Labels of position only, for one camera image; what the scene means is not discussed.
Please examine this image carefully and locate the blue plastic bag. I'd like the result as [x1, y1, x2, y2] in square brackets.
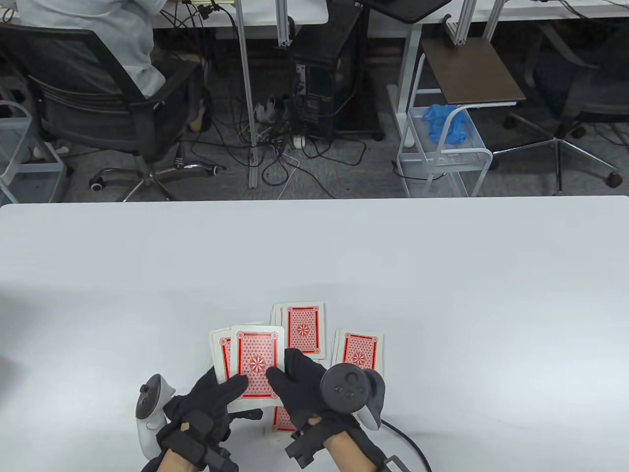
[423, 104, 470, 147]

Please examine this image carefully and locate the white power strip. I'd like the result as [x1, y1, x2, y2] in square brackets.
[253, 96, 278, 123]

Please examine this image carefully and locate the person's left hand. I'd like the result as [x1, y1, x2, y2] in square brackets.
[156, 368, 263, 468]

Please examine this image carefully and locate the dark grey office chair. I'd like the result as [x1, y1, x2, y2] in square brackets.
[491, 22, 629, 195]

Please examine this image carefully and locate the person's right hand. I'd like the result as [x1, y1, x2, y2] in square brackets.
[265, 348, 380, 468]

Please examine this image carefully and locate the tangle of black cables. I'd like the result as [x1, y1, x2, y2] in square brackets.
[162, 0, 367, 200]

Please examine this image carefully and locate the short aluminium profile post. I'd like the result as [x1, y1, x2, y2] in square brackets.
[482, 0, 507, 42]
[275, 0, 291, 49]
[445, 0, 477, 46]

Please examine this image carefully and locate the person's left forearm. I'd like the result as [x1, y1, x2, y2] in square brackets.
[143, 450, 197, 472]

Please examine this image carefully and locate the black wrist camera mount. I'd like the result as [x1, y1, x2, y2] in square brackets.
[285, 418, 320, 468]
[206, 445, 240, 472]

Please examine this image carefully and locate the black tray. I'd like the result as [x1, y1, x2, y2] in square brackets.
[355, 0, 452, 24]

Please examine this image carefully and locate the brown wooden board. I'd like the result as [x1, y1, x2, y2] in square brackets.
[420, 37, 526, 106]

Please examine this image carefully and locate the white wire cart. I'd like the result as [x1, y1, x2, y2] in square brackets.
[397, 52, 493, 198]

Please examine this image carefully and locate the person's right forearm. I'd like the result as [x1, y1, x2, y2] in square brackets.
[327, 433, 369, 472]

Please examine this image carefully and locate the black computer tower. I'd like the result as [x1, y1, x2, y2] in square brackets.
[290, 5, 385, 143]

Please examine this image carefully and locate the black mesh office chair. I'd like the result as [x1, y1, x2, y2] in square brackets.
[0, 25, 227, 202]

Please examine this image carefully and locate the deck of red-backed playing cards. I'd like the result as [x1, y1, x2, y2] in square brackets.
[210, 323, 286, 413]

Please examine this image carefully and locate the long aluminium profile post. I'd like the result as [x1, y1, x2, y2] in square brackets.
[233, 0, 259, 190]

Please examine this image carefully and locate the white office desk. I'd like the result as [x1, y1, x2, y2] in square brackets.
[369, 0, 629, 148]
[147, 0, 329, 29]

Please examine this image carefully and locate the dark grey right controller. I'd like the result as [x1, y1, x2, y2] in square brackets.
[320, 364, 385, 431]

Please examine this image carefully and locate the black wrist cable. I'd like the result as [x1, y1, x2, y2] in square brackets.
[381, 418, 433, 472]

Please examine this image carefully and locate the grey and white left controller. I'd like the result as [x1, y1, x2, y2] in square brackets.
[135, 374, 176, 458]

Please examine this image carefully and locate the white metal rack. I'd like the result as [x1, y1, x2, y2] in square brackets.
[0, 101, 67, 203]

